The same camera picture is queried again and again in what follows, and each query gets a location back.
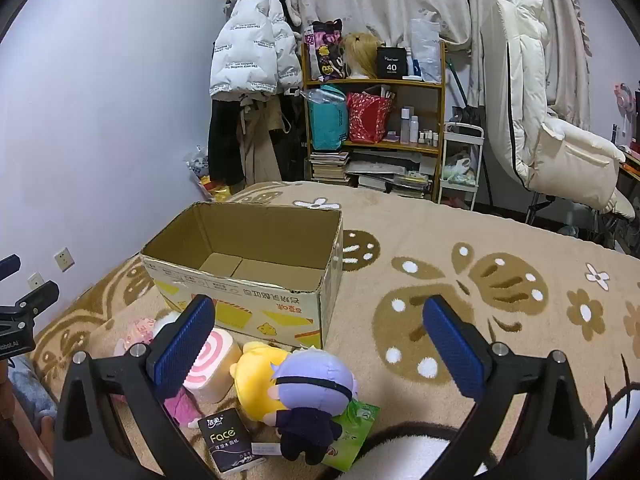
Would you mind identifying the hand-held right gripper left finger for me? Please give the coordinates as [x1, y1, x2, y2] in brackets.
[52, 294, 221, 480]

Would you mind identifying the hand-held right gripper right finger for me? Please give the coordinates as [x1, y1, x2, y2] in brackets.
[421, 294, 598, 480]

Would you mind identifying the white fluffy pompom plush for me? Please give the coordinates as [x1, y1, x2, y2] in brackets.
[151, 310, 183, 343]

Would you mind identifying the pink plush toy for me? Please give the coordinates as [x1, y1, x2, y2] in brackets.
[114, 317, 203, 428]

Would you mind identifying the yellow plush toy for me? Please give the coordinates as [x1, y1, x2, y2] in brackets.
[230, 341, 291, 413]

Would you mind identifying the cardboard box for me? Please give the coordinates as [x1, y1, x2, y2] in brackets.
[140, 201, 345, 351]

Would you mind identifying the green drink carton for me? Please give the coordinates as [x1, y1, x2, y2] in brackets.
[320, 399, 381, 472]

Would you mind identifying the purple-haired plush doll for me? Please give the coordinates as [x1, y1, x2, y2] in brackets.
[267, 350, 358, 466]

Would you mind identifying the pink swirl roll plush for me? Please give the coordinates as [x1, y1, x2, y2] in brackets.
[182, 329, 244, 405]

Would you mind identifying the grey-blue fuzzy cloth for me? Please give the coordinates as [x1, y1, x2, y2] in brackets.
[9, 360, 57, 417]

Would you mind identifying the black tissue pack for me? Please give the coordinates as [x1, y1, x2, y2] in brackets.
[197, 407, 268, 475]

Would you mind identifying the clear bag of toys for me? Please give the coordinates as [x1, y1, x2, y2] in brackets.
[187, 146, 236, 203]

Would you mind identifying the pale green bag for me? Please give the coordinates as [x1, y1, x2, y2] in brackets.
[444, 155, 476, 186]

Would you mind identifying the pile of books and papers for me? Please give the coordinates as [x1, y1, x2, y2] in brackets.
[347, 149, 436, 196]

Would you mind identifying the black hanging coat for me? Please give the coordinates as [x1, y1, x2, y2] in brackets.
[207, 95, 251, 186]

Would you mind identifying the beige hanging coat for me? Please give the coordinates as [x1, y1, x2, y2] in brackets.
[237, 95, 286, 186]

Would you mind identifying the white trolley cart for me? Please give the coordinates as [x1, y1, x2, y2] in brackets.
[439, 122, 485, 211]

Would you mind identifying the stack of books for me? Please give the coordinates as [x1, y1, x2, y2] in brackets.
[309, 150, 351, 183]

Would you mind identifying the row of cosmetic bottles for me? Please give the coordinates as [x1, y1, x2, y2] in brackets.
[400, 106, 441, 148]

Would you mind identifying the red bag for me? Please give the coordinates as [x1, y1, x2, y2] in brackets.
[346, 91, 393, 144]

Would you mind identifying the white recliner chair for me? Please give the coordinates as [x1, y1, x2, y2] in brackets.
[482, 0, 636, 221]

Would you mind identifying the teal bag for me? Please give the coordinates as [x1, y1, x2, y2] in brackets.
[306, 86, 349, 152]

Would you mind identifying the wooden shelf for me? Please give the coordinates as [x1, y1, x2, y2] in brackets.
[301, 40, 447, 201]

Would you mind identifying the black box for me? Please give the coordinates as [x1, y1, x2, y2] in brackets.
[376, 46, 408, 79]

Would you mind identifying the white plastic bag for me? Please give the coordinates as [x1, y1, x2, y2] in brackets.
[410, 18, 443, 83]

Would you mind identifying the white puffer jacket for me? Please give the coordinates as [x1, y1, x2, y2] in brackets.
[209, 0, 303, 102]

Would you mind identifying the pink round ornament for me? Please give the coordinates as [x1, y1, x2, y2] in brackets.
[612, 80, 638, 111]

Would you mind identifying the blond wig head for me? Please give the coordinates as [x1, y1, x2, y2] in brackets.
[341, 32, 386, 80]

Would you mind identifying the black and pink patterned bag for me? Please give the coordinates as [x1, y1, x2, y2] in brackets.
[304, 20, 346, 82]

